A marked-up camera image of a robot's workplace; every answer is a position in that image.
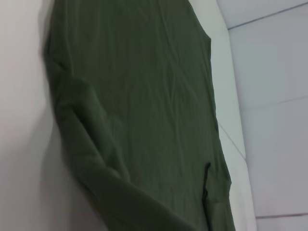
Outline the dark green t-shirt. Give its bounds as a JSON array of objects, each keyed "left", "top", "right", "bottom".
[{"left": 42, "top": 0, "right": 238, "bottom": 231}]

